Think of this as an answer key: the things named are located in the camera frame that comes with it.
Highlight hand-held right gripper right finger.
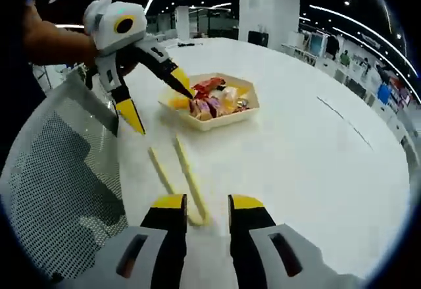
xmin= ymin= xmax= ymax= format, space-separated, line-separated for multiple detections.
xmin=228 ymin=193 xmax=360 ymax=289

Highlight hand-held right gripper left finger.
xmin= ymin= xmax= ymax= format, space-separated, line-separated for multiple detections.
xmin=54 ymin=193 xmax=188 ymax=289

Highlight pile of assorted snacks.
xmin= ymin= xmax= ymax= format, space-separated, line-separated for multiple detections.
xmin=167 ymin=76 xmax=253 ymax=120

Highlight yellow food tongs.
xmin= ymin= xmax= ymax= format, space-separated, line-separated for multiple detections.
xmin=147 ymin=133 xmax=211 ymax=226

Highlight cream hexagonal container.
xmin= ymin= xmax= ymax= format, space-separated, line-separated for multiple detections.
xmin=157 ymin=71 xmax=260 ymax=132

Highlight person's left hand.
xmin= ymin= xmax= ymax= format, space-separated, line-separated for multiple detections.
xmin=118 ymin=60 xmax=145 ymax=77

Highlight person's own body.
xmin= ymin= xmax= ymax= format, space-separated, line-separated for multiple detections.
xmin=5 ymin=63 xmax=47 ymax=151

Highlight white mesh office chair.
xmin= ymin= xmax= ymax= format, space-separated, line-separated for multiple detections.
xmin=0 ymin=68 xmax=129 ymax=283

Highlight black rectangular panel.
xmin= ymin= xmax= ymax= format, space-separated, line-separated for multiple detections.
xmin=248 ymin=30 xmax=270 ymax=45

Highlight desktop monitor teal screen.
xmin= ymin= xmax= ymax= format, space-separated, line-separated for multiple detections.
xmin=309 ymin=34 xmax=328 ymax=56

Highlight white office cabinet row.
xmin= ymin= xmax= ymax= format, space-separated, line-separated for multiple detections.
xmin=282 ymin=41 xmax=418 ymax=158

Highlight blue box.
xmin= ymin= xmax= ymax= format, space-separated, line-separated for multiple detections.
xmin=377 ymin=84 xmax=392 ymax=104

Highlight red wall sign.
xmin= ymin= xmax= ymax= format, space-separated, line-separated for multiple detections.
xmin=393 ymin=78 xmax=412 ymax=105

